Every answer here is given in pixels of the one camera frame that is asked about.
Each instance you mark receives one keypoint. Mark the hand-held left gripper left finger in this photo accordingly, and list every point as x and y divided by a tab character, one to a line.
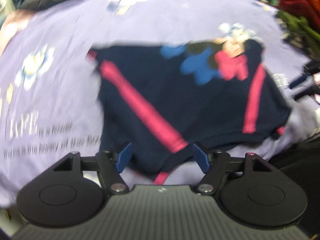
123	158

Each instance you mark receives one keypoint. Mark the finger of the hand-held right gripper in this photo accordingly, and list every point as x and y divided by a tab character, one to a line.
300	80

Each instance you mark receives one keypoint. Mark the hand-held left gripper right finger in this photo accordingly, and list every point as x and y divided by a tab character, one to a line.
201	158

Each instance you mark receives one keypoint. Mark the navy cartoon print shirt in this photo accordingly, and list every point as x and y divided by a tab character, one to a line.
190	110

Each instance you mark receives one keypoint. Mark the green cloth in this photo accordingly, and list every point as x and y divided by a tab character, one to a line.
297	25

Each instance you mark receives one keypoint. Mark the purple floral bedsheet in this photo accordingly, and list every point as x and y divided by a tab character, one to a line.
62	85

